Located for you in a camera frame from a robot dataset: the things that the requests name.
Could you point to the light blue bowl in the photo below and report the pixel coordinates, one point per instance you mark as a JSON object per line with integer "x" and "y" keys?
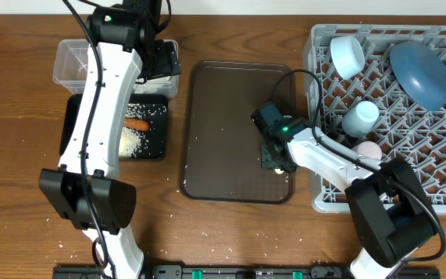
{"x": 347, "y": 56}

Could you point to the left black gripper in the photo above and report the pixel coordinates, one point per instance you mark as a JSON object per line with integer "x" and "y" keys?
{"x": 165, "y": 62}

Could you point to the light blue cup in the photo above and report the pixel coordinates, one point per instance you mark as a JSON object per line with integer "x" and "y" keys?
{"x": 360, "y": 119}

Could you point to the dark brown serving tray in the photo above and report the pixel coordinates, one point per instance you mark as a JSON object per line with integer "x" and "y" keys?
{"x": 222, "y": 159}

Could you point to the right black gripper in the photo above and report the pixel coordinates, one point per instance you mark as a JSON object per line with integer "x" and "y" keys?
{"x": 271, "y": 157}

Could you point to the orange carrot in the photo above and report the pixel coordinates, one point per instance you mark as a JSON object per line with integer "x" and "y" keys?
{"x": 137, "y": 124}

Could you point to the black rectangular tray bin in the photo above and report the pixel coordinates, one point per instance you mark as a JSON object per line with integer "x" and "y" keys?
{"x": 149, "y": 99}

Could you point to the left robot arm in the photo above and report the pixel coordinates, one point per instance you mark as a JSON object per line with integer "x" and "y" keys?
{"x": 123, "y": 48}

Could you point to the grey dishwasher rack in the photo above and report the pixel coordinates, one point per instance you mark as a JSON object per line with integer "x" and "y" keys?
{"x": 403, "y": 129}

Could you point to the pile of white rice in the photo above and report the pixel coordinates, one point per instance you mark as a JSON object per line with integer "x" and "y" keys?
{"x": 149, "y": 145}

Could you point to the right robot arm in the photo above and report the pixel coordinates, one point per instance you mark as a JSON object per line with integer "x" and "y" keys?
{"x": 392, "y": 215}

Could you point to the dark blue plate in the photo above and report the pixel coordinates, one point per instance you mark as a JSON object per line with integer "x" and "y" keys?
{"x": 420, "y": 72}

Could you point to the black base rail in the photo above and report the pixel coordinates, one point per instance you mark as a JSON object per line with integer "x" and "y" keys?
{"x": 179, "y": 272}

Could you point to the pink cup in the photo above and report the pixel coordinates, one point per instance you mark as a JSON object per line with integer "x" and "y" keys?
{"x": 369, "y": 149}

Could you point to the clear plastic bin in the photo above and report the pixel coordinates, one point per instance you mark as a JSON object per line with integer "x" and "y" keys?
{"x": 71, "y": 64}

